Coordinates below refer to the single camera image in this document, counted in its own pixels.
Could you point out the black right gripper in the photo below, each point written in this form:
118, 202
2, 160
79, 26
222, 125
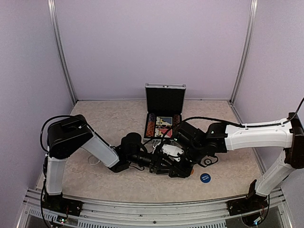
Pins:
182, 172

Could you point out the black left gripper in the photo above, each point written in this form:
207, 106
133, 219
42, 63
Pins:
157, 162

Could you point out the aluminium poker set case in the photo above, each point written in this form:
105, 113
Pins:
163, 100

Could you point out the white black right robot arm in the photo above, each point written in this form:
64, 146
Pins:
223, 136

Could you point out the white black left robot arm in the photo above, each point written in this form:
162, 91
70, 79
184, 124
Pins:
71, 133

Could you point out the blue small blind button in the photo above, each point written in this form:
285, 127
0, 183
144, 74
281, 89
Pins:
205, 178

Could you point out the red playing card deck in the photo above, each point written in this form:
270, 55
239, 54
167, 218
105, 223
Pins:
161, 132

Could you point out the blue playing card deck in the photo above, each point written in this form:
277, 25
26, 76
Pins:
167, 121

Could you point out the right chip row in case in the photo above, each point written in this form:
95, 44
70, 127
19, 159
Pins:
176, 120

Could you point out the front aluminium rail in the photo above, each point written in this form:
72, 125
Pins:
198, 214

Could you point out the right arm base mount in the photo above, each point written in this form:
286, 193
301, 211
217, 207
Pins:
238, 206

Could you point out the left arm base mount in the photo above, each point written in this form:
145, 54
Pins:
69, 206

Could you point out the right aluminium frame post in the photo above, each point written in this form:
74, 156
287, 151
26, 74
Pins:
245, 50

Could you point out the aluminium frame post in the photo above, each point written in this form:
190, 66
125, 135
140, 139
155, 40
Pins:
245, 50
60, 50

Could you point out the left aluminium frame post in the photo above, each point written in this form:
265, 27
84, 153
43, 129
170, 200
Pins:
60, 50

